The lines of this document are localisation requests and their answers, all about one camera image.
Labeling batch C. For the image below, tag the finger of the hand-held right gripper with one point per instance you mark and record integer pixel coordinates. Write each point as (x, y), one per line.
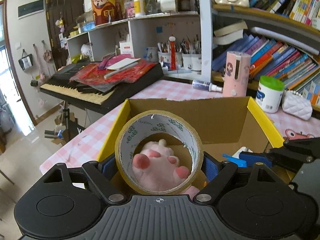
(252, 158)
(302, 142)

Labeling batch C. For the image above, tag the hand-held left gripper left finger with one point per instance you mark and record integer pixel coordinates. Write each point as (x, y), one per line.
(108, 167)

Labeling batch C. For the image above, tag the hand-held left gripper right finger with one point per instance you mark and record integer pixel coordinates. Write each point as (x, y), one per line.
(210, 167)

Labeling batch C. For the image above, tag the white charger plug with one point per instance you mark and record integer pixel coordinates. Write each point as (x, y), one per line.
(243, 151)

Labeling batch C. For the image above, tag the pink plush toy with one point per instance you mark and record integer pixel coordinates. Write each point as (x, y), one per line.
(155, 170)

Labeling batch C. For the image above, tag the cardboard box with yellow edges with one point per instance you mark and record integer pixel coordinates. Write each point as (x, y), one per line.
(212, 120)

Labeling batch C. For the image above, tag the brown packing tape roll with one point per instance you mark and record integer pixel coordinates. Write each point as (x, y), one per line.
(160, 127)

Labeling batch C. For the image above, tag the white quilted purse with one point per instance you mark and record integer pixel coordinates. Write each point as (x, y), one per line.
(297, 106)

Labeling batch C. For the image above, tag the white jar with green lid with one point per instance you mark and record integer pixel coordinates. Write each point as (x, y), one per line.
(268, 97)

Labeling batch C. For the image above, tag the keyboard stand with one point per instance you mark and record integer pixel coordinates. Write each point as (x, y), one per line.
(66, 122)

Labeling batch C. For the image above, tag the pink cylindrical device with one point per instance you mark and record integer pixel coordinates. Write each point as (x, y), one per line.
(236, 80)

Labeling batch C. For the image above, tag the small spray bottle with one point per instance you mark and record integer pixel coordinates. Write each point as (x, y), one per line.
(202, 84)

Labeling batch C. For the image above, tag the long row of colourful books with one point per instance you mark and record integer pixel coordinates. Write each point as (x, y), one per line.
(280, 60)

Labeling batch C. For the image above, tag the pink checked tablecloth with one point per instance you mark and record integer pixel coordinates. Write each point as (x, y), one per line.
(170, 90)

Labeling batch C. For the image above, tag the black electronic keyboard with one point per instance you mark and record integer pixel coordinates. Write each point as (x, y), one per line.
(140, 80)

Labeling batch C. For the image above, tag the grey flat bar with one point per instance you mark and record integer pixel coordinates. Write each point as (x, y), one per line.
(117, 73)

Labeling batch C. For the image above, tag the pile of red packets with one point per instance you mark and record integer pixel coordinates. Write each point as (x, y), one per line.
(130, 72)

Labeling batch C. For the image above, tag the white envelope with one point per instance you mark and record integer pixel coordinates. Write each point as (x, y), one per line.
(125, 63)

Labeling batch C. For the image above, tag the white rolled poster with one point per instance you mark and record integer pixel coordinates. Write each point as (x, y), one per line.
(282, 38)

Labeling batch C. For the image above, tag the white pen cup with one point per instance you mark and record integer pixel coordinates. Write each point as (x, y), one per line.
(163, 58)
(179, 59)
(192, 62)

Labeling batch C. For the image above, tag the purple foil packet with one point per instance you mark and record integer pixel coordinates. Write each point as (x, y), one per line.
(117, 58)

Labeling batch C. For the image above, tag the yellow foil packet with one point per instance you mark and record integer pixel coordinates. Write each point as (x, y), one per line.
(80, 58)

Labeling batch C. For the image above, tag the red tassel ornament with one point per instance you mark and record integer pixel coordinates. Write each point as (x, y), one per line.
(173, 57)

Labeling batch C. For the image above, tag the white fluffy doll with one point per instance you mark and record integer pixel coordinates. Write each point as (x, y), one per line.
(86, 49)

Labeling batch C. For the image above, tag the red and white box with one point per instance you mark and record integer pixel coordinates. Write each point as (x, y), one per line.
(125, 48)

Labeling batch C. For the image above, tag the thick book lying flat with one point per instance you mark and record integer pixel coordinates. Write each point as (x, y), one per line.
(226, 40)
(231, 28)

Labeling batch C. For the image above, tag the blue picture card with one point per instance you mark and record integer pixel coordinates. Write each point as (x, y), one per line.
(151, 54)

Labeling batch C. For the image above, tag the bunch of pens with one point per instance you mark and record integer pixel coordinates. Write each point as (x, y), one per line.
(190, 46)

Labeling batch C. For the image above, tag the pink hanging pouch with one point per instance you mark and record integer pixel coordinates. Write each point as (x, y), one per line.
(47, 55)

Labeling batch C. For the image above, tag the black tote bag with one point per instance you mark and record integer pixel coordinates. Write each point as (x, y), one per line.
(25, 62)

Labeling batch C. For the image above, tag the wooden bookshelf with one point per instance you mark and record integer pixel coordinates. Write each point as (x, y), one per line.
(262, 15)

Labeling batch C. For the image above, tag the yellow tape roll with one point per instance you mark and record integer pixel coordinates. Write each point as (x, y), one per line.
(74, 33)

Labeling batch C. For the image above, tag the slanted row of thin books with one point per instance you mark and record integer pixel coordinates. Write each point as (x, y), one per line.
(300, 2)

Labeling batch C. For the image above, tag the small blue box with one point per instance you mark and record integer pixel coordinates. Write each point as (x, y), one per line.
(88, 25)

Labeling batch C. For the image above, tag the white cubby shelf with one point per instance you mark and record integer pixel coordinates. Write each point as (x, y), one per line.
(150, 30)

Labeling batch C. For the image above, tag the cartoon figure paper bag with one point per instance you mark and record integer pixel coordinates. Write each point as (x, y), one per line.
(106, 8)

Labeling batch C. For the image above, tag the pink patterned jar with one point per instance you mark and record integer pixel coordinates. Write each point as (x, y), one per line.
(129, 9)

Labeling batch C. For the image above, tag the white bottle with yellow label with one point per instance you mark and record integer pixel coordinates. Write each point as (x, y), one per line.
(139, 5)

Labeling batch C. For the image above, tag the dark wooden door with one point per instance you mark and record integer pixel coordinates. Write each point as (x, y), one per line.
(65, 5)

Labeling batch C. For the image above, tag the small black camera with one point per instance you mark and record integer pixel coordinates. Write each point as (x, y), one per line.
(34, 83)

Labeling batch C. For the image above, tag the light switch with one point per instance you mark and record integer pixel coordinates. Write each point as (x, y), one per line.
(18, 45)

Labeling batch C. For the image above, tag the green wall board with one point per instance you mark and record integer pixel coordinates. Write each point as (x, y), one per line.
(29, 9)

